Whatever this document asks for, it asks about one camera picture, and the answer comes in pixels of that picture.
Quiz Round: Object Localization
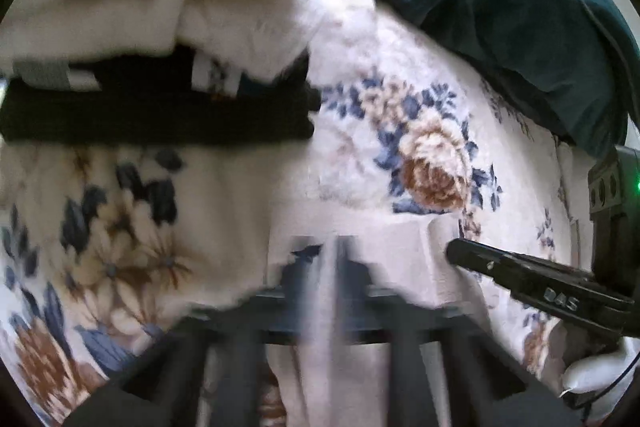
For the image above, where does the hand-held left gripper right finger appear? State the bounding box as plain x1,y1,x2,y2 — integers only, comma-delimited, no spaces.
332,236,587,427

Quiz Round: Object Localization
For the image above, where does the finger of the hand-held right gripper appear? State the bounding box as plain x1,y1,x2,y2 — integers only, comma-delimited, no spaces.
445,238,637,339

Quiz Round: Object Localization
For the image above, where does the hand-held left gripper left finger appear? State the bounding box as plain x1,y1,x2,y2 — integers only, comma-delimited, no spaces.
65,243,327,427

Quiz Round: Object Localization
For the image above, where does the beige long-sleeve shirt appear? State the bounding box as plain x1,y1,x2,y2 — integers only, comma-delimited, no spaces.
265,217,506,427

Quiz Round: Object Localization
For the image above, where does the person's right hand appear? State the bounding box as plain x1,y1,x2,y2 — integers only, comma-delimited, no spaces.
563,336,640,409

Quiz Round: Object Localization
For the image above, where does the floral quilt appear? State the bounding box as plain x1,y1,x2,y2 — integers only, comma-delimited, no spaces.
0,0,631,427

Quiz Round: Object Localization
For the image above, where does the teal plush blanket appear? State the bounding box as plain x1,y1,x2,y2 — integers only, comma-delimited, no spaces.
345,0,635,158

